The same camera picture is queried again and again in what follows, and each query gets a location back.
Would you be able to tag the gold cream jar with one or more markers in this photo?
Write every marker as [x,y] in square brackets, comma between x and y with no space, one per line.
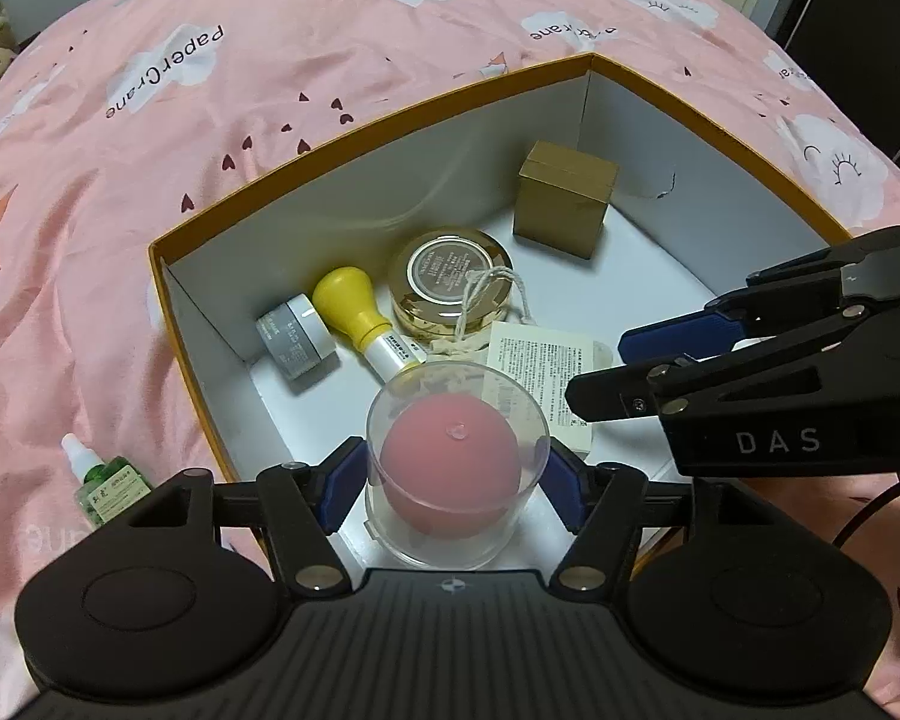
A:
[442,277]

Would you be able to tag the clear container with pink sponge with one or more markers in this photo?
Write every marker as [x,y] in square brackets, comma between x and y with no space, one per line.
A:
[450,457]

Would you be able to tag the white printed carton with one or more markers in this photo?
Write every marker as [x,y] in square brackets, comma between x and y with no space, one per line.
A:
[532,367]

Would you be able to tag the small brown cardboard box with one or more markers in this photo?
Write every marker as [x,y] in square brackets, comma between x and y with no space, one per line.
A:
[562,202]

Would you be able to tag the pink printed blanket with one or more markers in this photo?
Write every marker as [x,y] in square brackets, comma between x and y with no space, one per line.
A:
[195,127]

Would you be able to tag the green spray bottle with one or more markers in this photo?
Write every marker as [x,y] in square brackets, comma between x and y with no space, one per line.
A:
[112,484]

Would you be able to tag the yellow-capped tube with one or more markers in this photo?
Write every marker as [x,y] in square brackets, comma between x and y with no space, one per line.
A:
[341,300]

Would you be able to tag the dark cabinet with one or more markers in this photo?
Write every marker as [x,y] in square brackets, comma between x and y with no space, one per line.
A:
[870,15]

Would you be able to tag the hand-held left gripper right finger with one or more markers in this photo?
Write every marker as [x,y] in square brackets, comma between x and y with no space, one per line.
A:
[568,491]

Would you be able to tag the orange cardboard box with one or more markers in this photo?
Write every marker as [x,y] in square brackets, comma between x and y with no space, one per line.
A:
[390,187]

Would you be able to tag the small grey white jar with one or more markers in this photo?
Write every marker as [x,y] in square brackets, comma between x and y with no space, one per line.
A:
[296,337]

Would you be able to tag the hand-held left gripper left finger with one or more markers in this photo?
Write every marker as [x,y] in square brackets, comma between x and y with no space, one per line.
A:
[343,486]

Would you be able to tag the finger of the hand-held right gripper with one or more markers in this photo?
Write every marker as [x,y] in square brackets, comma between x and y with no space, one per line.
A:
[675,334]
[615,394]

